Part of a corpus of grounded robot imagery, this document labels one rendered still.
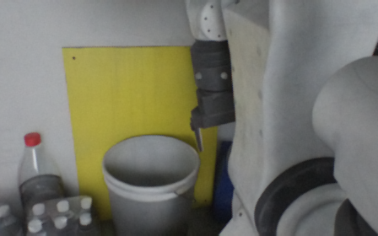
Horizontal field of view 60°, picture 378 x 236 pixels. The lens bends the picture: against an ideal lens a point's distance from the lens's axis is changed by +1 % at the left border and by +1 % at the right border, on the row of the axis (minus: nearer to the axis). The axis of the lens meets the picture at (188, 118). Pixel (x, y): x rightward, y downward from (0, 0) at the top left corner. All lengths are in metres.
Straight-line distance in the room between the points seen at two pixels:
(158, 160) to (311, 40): 0.88
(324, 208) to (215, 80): 0.28
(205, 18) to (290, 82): 0.21
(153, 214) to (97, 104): 0.38
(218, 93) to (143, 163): 0.60
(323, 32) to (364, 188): 0.15
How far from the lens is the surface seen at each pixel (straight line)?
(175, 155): 1.08
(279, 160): 0.37
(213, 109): 0.60
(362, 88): 0.20
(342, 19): 0.31
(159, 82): 1.05
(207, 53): 0.54
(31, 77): 1.07
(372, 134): 0.18
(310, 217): 0.38
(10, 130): 1.15
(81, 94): 1.05
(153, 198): 0.88
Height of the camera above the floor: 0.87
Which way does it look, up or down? 26 degrees down
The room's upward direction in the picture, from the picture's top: 3 degrees clockwise
